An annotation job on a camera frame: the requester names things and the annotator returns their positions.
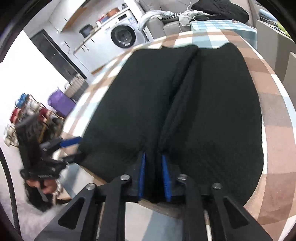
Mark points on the metal shelf rack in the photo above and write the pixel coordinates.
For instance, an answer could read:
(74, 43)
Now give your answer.
(27, 109)

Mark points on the white ribbed basket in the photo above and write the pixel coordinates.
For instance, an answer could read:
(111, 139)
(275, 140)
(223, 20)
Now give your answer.
(76, 87)

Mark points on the person's left hand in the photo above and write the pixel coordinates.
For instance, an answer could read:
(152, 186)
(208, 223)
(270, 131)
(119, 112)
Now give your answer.
(47, 184)

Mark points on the black door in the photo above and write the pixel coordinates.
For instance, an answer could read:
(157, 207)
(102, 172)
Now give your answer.
(53, 54)

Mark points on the black pot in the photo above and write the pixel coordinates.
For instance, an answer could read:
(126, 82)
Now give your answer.
(86, 29)

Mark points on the power strip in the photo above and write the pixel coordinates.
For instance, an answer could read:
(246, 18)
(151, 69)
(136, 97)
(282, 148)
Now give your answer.
(171, 17)

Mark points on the white washing machine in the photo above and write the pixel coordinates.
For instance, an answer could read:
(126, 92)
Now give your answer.
(122, 36)

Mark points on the purple bin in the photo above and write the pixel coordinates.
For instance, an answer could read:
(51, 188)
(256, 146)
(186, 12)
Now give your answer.
(61, 103)

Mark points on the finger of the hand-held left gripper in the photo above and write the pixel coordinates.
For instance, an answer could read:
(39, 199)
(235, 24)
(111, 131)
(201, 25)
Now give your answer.
(69, 141)
(71, 158)

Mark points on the small grey cabinet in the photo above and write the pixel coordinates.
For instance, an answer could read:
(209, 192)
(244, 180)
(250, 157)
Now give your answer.
(268, 41)

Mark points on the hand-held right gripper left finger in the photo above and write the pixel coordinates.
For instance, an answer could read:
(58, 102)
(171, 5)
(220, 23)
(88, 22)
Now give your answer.
(143, 176)

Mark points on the brown blue checkered blanket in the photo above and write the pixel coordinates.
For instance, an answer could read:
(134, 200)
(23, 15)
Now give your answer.
(272, 104)

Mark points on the folded blue towel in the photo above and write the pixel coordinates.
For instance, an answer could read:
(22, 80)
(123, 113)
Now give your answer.
(266, 15)

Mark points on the white base cabinets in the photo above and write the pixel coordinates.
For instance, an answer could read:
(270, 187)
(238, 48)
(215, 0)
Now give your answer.
(97, 53)

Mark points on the black knit garment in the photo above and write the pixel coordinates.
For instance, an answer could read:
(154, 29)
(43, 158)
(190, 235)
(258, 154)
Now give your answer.
(138, 104)

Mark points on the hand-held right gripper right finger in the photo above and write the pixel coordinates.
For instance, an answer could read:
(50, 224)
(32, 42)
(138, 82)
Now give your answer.
(166, 178)

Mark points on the white upper cabinets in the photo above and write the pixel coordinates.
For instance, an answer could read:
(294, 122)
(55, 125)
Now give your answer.
(62, 16)

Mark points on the orange bowl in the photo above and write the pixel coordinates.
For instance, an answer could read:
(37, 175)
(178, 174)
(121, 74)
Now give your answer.
(113, 11)

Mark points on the large grey cabinet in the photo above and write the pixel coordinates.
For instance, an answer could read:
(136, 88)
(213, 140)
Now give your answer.
(291, 69)

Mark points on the teal checkered cloth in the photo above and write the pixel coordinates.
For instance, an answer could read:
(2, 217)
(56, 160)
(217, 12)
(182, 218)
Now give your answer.
(203, 24)

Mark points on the grey sofa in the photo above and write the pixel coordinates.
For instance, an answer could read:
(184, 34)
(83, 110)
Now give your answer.
(159, 27)

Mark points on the white cloth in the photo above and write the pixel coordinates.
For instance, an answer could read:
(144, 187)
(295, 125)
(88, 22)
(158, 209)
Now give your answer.
(148, 16)

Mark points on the beige upholstered headboard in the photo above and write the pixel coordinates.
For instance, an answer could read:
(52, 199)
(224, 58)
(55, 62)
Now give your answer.
(253, 9)

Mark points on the red box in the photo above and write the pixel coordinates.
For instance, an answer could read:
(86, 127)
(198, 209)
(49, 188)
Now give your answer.
(101, 19)

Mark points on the black clothing pile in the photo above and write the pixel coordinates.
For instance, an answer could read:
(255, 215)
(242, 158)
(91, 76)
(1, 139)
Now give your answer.
(219, 9)

